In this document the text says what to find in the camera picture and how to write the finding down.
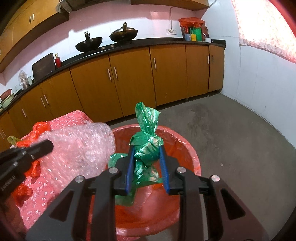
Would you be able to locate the bubble wrap sheet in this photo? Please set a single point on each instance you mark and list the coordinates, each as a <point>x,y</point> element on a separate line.
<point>77,150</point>

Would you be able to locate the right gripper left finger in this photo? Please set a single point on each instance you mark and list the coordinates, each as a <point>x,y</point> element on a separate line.
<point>85,209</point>

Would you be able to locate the red basin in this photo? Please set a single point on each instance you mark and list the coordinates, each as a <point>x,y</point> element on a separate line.
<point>5,94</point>

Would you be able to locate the lower wooden cabinets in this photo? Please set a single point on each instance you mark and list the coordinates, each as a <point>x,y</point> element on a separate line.
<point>109,86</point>

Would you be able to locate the red lined waste basket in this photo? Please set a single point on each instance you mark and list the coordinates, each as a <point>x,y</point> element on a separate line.
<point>153,209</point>

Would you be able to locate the upper wooden cabinets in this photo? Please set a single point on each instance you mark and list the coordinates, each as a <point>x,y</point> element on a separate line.
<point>34,18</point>

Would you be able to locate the red bottle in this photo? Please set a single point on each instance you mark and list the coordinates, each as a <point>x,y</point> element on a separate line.
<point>58,61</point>

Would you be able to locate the olive green plastic bag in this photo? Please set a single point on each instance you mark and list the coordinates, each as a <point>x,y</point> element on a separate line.
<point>13,140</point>

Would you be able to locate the lidded black wok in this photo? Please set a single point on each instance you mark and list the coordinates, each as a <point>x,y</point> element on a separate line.
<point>124,34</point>

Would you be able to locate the floral window curtain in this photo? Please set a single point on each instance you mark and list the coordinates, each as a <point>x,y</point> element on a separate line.
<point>262,26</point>

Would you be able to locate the red bag on counter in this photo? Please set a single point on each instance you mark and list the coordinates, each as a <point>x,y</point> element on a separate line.
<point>191,22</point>

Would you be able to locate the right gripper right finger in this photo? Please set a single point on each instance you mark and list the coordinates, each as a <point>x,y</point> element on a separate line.
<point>228,218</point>

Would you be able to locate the white mug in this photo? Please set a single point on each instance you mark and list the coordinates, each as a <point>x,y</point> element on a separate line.
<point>208,40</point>

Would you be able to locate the jar in plastic bag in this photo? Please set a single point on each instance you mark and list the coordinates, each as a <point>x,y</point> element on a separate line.
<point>24,82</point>

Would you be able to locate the dark cutting board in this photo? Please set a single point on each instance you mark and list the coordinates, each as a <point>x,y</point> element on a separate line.
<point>43,67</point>

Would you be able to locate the wooden cabinets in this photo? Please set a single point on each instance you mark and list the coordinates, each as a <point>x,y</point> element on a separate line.
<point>109,86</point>
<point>34,18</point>

